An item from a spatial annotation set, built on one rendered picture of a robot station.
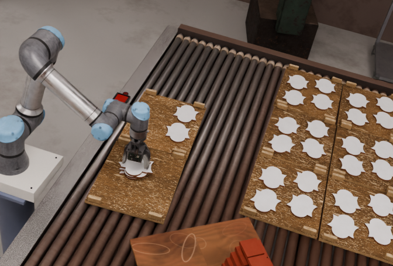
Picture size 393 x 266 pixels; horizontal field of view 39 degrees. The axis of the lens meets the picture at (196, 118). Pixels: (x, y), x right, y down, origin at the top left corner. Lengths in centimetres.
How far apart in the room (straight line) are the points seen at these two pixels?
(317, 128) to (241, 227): 93
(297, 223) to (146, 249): 72
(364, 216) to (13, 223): 163
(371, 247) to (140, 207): 101
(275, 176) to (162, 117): 66
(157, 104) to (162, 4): 295
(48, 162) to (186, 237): 78
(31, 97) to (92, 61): 242
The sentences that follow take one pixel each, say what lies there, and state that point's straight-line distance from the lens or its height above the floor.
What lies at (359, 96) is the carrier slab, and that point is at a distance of 335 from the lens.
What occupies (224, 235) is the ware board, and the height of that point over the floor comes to 104.
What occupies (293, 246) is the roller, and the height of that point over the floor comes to 92.
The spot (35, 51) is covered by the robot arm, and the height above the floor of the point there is 154.
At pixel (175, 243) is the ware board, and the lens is 216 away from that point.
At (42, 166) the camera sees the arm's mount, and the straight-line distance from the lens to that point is 257.
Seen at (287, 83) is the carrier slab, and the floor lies 94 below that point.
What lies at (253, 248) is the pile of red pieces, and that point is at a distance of 198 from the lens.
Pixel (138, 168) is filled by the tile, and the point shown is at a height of 99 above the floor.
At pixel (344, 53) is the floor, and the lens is 564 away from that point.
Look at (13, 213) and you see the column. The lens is 271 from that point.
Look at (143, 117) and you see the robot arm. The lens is 223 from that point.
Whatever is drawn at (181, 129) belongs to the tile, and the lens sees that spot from 276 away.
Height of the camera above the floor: 276
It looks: 40 degrees down
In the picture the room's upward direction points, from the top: 11 degrees clockwise
